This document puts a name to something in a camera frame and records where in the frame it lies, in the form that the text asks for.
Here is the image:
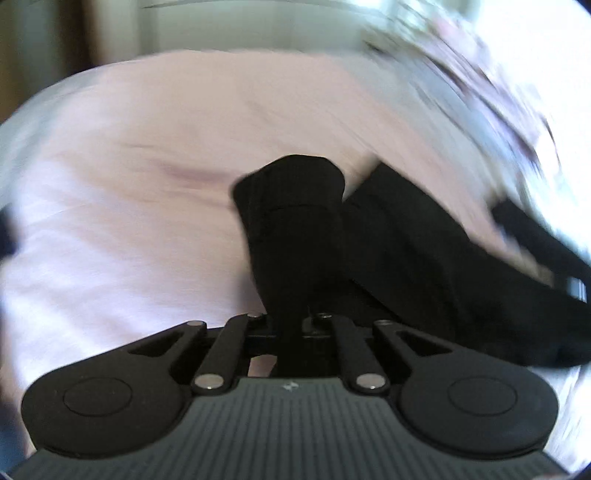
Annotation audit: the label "pink and grey bedspread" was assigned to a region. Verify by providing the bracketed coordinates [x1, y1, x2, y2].
[1, 50, 590, 479]

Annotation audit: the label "black trousers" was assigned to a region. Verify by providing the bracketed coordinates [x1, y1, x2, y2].
[232, 155, 590, 368]

